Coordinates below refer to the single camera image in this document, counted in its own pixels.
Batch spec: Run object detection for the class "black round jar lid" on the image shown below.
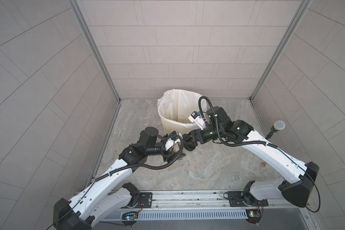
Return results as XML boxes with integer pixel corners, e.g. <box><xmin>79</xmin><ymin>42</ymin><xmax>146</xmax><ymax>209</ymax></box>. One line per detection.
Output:
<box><xmin>183</xmin><ymin>134</ymin><xmax>196</xmax><ymax>151</ymax></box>

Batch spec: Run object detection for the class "black lidded glass jar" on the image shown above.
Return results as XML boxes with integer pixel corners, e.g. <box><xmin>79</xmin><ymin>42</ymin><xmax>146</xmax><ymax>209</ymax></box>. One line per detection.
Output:
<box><xmin>172</xmin><ymin>142</ymin><xmax>181</xmax><ymax>154</ymax></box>

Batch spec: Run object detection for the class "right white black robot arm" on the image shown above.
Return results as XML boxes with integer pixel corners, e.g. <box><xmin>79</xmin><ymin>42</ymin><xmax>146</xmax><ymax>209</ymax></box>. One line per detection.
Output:
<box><xmin>183</xmin><ymin>106</ymin><xmax>319</xmax><ymax>208</ymax></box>

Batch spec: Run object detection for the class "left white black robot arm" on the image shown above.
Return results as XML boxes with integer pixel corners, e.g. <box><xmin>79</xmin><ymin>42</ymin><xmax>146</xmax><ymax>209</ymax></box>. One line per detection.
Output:
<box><xmin>52</xmin><ymin>127</ymin><xmax>184</xmax><ymax>230</ymax></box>

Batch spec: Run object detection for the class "cream woven waste bin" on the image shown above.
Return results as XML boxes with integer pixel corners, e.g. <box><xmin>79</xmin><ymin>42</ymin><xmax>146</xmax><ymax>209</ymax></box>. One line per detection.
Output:
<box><xmin>161</xmin><ymin>117</ymin><xmax>199</xmax><ymax>134</ymax></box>

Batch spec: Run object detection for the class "white plastic bin liner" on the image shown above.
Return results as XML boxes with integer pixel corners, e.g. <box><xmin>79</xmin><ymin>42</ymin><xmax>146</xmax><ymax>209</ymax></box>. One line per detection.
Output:
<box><xmin>158</xmin><ymin>89</ymin><xmax>202</xmax><ymax>121</ymax></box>

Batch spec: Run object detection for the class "black stand with round top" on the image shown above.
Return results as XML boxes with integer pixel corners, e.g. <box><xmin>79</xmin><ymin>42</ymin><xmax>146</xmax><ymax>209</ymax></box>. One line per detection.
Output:
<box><xmin>265</xmin><ymin>120</ymin><xmax>286</xmax><ymax>140</ymax></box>

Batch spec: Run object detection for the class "left green circuit board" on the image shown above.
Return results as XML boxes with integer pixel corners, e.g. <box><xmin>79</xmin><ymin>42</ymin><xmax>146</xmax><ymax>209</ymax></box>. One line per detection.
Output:
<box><xmin>121</xmin><ymin>211</ymin><xmax>138</xmax><ymax>221</ymax></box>

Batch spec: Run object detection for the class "green circuit board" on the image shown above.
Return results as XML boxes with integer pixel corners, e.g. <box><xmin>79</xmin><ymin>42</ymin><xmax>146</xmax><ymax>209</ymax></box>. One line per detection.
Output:
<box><xmin>121</xmin><ymin>211</ymin><xmax>138</xmax><ymax>221</ymax></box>
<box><xmin>246</xmin><ymin>209</ymin><xmax>262</xmax><ymax>224</ymax></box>

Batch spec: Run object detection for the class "right green circuit board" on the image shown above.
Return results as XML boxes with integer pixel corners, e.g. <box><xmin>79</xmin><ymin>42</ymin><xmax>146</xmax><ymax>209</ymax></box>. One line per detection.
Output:
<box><xmin>246</xmin><ymin>209</ymin><xmax>262</xmax><ymax>224</ymax></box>

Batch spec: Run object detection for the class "left black corrugated cable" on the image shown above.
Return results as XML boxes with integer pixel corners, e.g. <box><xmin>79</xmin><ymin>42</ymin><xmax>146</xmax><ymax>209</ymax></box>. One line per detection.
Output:
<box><xmin>94</xmin><ymin>134</ymin><xmax>185</xmax><ymax>182</ymax></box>

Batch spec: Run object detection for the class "black corrugated cable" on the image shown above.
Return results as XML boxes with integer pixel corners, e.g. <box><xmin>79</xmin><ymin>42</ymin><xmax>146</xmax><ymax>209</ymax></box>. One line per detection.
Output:
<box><xmin>198</xmin><ymin>96</ymin><xmax>278</xmax><ymax>149</ymax></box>
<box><xmin>94</xmin><ymin>134</ymin><xmax>185</xmax><ymax>182</ymax></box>

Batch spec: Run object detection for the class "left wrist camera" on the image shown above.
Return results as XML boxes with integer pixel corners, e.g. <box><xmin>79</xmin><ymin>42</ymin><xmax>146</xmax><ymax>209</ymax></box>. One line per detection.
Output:
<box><xmin>165</xmin><ymin>132</ymin><xmax>182</xmax><ymax>152</ymax></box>

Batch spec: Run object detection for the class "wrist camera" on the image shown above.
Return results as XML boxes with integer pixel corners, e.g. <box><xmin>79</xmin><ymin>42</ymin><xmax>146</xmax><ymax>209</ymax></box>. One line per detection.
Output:
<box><xmin>188</xmin><ymin>111</ymin><xmax>206</xmax><ymax>130</ymax></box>
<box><xmin>165</xmin><ymin>132</ymin><xmax>182</xmax><ymax>152</ymax></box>

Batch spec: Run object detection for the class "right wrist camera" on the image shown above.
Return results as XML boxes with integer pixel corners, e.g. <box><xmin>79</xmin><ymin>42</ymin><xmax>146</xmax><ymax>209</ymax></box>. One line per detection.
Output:
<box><xmin>188</xmin><ymin>111</ymin><xmax>206</xmax><ymax>130</ymax></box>

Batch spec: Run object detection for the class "right black corrugated cable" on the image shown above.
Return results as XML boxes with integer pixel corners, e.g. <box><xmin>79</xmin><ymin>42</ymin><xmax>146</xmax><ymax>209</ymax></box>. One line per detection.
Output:
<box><xmin>198</xmin><ymin>96</ymin><xmax>278</xmax><ymax>149</ymax></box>

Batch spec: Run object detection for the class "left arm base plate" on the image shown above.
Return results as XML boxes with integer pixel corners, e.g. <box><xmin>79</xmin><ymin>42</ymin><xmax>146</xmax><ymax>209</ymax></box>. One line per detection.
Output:
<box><xmin>114</xmin><ymin>190</ymin><xmax>152</xmax><ymax>209</ymax></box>

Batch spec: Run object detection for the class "aluminium mounting rail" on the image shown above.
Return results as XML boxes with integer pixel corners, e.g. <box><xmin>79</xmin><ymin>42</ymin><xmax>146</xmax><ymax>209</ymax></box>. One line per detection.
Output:
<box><xmin>140</xmin><ymin>189</ymin><xmax>288</xmax><ymax>211</ymax></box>

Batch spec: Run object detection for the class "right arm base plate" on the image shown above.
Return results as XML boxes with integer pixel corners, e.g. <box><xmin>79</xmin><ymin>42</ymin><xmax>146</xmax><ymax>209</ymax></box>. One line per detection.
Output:
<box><xmin>223</xmin><ymin>191</ymin><xmax>268</xmax><ymax>207</ymax></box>

